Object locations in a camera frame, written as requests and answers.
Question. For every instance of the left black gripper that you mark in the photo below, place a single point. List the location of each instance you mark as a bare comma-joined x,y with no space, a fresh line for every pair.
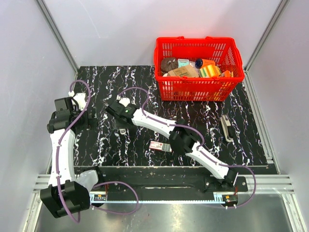
85,113

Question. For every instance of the small white stapler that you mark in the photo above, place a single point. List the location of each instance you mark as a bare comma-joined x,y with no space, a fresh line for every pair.
122,131

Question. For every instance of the large beige stapler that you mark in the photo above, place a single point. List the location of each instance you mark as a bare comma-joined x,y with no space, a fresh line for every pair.
228,129

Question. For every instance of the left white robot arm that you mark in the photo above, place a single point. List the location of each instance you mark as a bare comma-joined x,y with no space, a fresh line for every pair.
67,193

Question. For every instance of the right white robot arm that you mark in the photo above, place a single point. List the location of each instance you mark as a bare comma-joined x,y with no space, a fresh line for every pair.
183,139

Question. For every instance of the red white staple box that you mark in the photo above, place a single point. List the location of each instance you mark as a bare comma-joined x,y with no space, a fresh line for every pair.
160,146

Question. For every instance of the brown round item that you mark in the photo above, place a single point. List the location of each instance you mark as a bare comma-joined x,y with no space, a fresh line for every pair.
168,64

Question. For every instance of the teal white box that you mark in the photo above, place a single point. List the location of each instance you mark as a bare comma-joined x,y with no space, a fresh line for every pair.
183,62

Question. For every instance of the brown cardboard packet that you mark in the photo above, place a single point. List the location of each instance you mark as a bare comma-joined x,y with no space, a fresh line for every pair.
187,71

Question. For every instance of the orange bottle blue cap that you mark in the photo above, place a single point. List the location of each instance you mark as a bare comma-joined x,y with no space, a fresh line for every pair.
200,63

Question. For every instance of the red plastic basket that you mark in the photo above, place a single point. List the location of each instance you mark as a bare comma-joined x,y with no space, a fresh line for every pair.
222,50

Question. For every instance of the yellow green striped box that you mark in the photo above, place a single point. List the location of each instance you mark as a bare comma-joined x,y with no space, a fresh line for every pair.
209,71

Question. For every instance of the orange small packet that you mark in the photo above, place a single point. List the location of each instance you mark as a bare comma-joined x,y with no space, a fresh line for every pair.
227,74

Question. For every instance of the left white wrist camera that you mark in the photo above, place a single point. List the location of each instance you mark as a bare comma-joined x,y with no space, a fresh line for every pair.
78,100

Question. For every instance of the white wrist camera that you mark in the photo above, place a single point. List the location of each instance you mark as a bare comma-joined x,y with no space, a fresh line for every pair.
124,101
78,100

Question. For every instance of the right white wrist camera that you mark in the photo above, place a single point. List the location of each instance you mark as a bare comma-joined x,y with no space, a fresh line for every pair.
124,101

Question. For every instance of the black mounting base plate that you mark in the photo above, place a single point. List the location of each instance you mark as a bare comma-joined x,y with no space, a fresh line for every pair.
193,177

